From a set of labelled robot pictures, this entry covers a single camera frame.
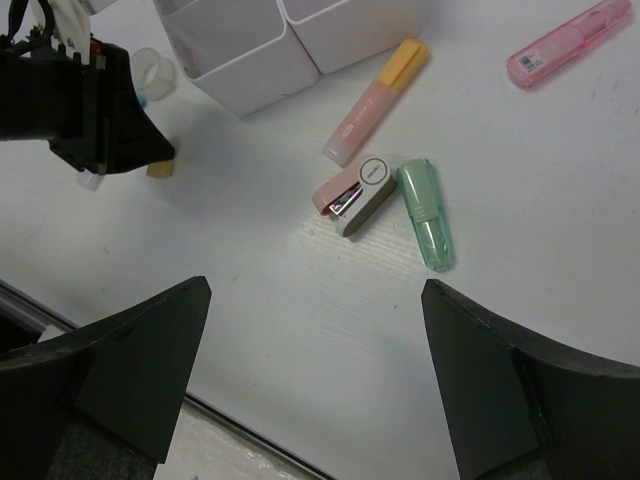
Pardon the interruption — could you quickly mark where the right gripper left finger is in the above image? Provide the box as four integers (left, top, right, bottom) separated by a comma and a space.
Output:
1, 276, 210, 479

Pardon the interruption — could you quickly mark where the pink eraser case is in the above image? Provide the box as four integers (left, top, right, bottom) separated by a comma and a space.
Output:
506, 0, 634, 89

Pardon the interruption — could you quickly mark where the pink orange highlighter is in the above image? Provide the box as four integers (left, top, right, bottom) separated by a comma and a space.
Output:
323, 38, 430, 168

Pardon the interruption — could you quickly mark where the pink mini stapler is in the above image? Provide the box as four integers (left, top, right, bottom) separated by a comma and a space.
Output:
312, 156, 396, 238

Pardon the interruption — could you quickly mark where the white divided container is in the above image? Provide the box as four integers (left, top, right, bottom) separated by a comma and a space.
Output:
155, 0, 320, 117
280, 0, 420, 74

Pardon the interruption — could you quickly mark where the left white divided container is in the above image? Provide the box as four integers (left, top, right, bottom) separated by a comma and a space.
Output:
155, 0, 320, 117

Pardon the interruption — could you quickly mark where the right white divided container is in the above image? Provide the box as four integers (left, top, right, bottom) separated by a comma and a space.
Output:
280, 0, 420, 74

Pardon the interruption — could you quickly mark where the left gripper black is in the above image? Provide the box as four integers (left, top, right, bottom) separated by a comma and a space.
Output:
1, 42, 175, 175

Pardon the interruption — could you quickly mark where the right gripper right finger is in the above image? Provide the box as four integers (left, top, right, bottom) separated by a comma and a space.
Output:
421, 279, 639, 479

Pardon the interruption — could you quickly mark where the clear tape dispenser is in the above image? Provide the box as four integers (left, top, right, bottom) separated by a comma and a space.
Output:
130, 47, 176, 103

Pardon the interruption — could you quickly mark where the tan eraser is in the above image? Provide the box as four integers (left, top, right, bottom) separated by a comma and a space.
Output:
146, 160, 175, 179

